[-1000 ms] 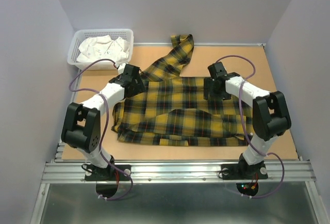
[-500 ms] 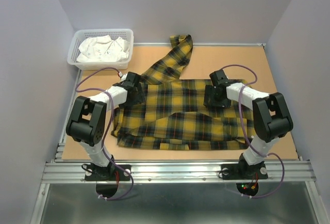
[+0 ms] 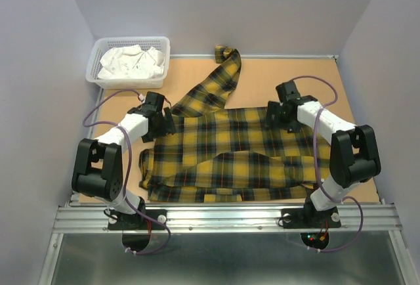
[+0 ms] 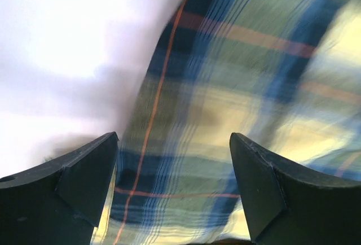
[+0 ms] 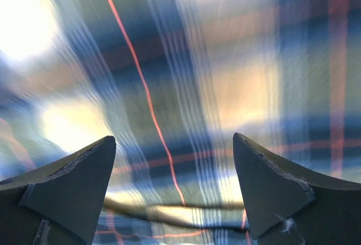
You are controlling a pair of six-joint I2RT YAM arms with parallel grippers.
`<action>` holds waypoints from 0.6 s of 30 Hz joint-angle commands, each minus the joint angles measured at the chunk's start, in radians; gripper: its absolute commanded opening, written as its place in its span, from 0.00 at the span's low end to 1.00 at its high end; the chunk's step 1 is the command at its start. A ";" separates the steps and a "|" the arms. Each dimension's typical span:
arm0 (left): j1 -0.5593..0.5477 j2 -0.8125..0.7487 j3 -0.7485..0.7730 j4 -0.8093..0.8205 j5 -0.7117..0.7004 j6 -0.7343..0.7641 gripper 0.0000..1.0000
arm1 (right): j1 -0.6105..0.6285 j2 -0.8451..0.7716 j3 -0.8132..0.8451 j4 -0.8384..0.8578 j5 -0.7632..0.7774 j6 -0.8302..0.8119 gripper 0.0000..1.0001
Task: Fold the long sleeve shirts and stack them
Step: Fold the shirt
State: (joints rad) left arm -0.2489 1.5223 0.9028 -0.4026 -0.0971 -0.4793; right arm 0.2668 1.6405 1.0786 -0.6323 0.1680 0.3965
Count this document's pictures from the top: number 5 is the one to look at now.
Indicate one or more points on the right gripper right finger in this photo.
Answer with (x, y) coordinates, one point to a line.
(287, 203)

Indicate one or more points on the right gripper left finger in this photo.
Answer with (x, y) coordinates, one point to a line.
(58, 203)

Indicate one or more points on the yellow plaid long sleeve shirt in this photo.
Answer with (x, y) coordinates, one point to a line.
(172, 81)

